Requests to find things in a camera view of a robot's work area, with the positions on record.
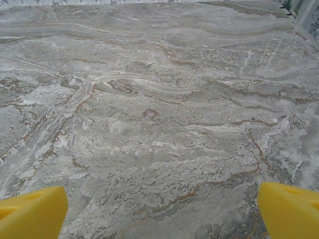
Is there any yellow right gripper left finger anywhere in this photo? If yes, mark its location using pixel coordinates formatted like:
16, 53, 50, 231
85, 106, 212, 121
0, 185, 69, 239

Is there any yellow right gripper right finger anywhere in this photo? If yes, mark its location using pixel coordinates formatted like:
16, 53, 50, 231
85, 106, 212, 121
257, 181, 319, 239

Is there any aluminium table side rail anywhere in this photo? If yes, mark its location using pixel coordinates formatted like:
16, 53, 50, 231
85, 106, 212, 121
279, 0, 304, 25

